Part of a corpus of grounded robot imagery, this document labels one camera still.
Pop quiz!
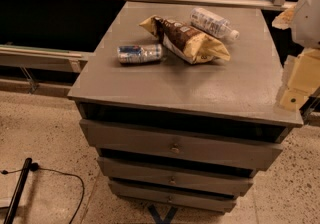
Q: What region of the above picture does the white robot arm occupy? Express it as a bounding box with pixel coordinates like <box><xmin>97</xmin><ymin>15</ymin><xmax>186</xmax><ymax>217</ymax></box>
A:
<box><xmin>272</xmin><ymin>0</ymin><xmax>320</xmax><ymax>111</ymax></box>

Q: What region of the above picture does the middle grey drawer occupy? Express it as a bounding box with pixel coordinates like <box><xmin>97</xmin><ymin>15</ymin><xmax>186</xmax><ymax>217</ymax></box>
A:
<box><xmin>97</xmin><ymin>157</ymin><xmax>253</xmax><ymax>197</ymax></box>

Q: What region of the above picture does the top grey drawer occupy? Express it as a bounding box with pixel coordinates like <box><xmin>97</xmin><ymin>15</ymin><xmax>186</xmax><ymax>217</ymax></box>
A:
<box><xmin>80</xmin><ymin>119</ymin><xmax>283</xmax><ymax>171</ymax></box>

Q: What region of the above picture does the black pole on floor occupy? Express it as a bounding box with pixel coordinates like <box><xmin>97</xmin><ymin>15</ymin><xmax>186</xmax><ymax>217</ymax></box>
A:
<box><xmin>4</xmin><ymin>158</ymin><xmax>32</xmax><ymax>224</ymax></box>

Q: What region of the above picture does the blue and silver soda can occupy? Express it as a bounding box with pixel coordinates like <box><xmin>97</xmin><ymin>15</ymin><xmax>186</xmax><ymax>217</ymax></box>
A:
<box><xmin>117</xmin><ymin>44</ymin><xmax>163</xmax><ymax>64</ymax></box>

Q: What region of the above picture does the bottom grey drawer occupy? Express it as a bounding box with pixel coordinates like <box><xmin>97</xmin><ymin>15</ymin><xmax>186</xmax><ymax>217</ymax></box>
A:
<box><xmin>109</xmin><ymin>181</ymin><xmax>236</xmax><ymax>213</ymax></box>

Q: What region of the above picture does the black cable on floor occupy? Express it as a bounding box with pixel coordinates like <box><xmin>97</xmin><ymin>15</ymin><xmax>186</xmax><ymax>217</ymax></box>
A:
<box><xmin>0</xmin><ymin>162</ymin><xmax>86</xmax><ymax>224</ymax></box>

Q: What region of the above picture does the grey drawer cabinet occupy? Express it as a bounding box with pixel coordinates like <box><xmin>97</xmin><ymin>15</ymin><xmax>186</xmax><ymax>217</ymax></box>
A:
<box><xmin>69</xmin><ymin>3</ymin><xmax>302</xmax><ymax>201</ymax></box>

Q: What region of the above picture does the low metal side shelf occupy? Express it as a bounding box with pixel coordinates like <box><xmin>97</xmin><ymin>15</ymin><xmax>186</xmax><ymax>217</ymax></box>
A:
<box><xmin>0</xmin><ymin>44</ymin><xmax>93</xmax><ymax>89</ymax></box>

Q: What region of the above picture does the grey drawer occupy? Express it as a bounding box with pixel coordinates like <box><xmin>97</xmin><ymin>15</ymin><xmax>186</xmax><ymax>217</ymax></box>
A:
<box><xmin>109</xmin><ymin>181</ymin><xmax>236</xmax><ymax>213</ymax></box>
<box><xmin>97</xmin><ymin>157</ymin><xmax>253</xmax><ymax>197</ymax></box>
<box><xmin>80</xmin><ymin>119</ymin><xmax>283</xmax><ymax>171</ymax></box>

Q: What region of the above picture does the clear plastic water bottle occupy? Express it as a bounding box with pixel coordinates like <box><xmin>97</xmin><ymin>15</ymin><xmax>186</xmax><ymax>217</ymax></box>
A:
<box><xmin>190</xmin><ymin>7</ymin><xmax>240</xmax><ymax>40</ymax></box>

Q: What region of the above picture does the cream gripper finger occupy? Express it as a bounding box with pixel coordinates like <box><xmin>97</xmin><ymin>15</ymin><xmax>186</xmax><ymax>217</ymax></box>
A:
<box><xmin>272</xmin><ymin>7</ymin><xmax>295</xmax><ymax>30</ymax></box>
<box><xmin>279</xmin><ymin>87</ymin><xmax>308</xmax><ymax>111</ymax></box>

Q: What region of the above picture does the brown and yellow chip bag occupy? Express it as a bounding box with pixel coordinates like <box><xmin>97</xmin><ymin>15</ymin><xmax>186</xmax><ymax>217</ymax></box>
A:
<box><xmin>140</xmin><ymin>15</ymin><xmax>231</xmax><ymax>65</ymax></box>

